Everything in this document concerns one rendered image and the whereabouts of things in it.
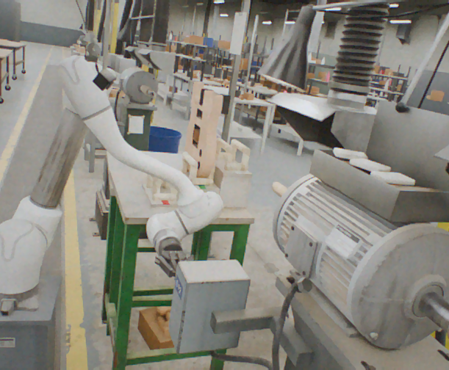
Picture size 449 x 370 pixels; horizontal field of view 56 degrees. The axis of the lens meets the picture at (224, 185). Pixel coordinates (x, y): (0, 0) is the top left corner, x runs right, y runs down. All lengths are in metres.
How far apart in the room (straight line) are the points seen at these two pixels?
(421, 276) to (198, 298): 0.47
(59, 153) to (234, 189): 0.79
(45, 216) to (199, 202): 0.57
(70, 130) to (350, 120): 0.95
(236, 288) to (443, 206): 0.48
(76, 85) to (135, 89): 2.06
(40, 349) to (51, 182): 0.57
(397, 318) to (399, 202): 0.21
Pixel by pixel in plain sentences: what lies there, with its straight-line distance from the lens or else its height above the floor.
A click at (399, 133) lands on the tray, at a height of 1.51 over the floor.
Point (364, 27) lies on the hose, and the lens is 1.14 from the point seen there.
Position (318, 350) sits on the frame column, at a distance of 0.97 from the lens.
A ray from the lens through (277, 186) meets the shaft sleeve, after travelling 1.27.
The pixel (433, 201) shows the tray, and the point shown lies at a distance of 0.86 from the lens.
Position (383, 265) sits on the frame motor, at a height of 1.31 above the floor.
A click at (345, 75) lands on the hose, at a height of 1.61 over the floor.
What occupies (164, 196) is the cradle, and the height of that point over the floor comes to 0.97.
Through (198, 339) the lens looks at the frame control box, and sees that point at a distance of 1.07.
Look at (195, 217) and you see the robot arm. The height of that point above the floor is 1.05.
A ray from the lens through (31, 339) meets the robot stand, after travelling 1.62.
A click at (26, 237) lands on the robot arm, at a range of 1.52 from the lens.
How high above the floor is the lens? 1.62
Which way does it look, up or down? 17 degrees down
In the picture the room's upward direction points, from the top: 9 degrees clockwise
